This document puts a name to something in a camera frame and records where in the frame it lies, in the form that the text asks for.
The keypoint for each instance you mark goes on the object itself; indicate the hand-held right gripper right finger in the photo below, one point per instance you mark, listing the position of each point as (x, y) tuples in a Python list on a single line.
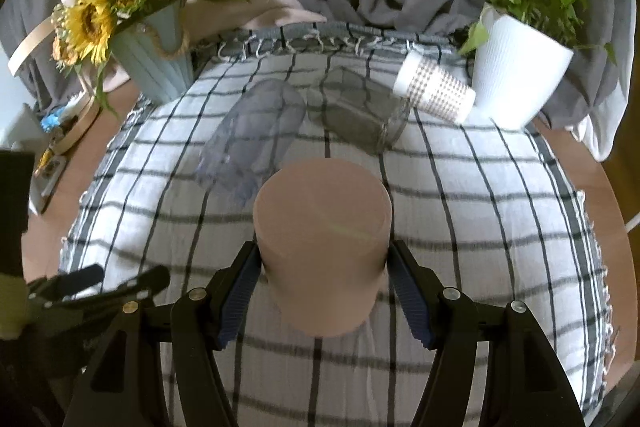
[(406, 294)]

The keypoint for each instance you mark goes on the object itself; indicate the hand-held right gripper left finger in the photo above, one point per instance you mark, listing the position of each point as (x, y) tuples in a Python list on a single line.
[(239, 294)]

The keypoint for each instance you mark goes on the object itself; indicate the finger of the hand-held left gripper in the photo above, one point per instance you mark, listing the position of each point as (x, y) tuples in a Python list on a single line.
[(142, 281), (70, 281)]

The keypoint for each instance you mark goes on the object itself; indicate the pink cup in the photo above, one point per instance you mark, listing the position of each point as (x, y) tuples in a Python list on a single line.
[(322, 241)]

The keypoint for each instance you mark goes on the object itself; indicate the clear plastic cup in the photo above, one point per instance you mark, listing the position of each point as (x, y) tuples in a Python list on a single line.
[(250, 138)]

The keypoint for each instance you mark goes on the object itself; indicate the white dotted paper cup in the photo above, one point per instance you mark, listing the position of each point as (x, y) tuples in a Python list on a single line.
[(434, 90)]

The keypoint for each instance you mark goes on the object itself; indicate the checked tablecloth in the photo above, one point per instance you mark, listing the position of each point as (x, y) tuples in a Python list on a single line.
[(500, 227)]

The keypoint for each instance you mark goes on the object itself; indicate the wooden hoop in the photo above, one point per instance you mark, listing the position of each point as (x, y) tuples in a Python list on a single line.
[(60, 107)]

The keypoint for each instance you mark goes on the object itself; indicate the clear glass jar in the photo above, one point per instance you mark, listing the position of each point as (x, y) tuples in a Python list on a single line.
[(357, 109)]

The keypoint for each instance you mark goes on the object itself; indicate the pale blue ribbed vase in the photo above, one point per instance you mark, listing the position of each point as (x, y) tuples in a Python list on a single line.
[(155, 57)]

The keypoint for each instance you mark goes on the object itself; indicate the white plant pot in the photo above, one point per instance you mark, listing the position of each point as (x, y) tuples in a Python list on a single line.
[(515, 72)]

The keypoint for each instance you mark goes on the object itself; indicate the yellow sunflower bouquet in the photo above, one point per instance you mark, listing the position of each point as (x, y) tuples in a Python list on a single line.
[(120, 2)]

